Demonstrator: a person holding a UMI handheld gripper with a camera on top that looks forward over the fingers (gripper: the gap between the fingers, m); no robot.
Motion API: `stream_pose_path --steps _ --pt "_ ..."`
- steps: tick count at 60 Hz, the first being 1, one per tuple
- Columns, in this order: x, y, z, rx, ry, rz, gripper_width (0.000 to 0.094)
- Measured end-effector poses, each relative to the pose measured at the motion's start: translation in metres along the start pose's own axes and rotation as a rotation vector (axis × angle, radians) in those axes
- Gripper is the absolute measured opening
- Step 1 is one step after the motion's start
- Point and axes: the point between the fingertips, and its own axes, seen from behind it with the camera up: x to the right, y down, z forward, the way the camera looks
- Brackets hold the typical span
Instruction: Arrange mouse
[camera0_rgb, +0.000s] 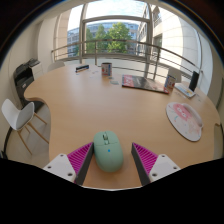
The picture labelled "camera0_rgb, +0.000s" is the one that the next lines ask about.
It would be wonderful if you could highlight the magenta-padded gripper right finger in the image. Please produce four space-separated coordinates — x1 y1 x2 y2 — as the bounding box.
130 142 182 187

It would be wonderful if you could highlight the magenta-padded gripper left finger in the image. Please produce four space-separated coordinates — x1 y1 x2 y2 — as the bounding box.
43 142 95 186

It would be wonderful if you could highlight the mint green computer mouse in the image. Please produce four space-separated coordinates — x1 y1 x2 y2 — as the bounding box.
92 130 125 173

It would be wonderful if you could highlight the round white pink mouse pad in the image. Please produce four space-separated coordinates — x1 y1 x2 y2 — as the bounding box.
165 101 204 142

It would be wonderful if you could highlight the red magazine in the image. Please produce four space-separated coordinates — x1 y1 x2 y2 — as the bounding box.
121 74 170 95

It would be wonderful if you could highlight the white chair with wooden legs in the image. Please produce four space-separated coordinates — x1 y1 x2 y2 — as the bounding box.
0 98 50 155

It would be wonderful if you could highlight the white illustrated book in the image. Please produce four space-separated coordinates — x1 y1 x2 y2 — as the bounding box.
174 82 197 99

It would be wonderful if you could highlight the small dark box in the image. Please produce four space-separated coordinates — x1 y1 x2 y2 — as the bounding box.
75 64 90 73

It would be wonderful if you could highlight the black speaker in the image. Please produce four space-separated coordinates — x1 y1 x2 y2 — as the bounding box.
188 70 200 93

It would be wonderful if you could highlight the black office printer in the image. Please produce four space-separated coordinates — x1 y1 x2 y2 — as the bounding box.
13 58 44 111

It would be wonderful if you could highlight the metal balcony railing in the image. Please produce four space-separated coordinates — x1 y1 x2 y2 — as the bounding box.
50 38 204 81

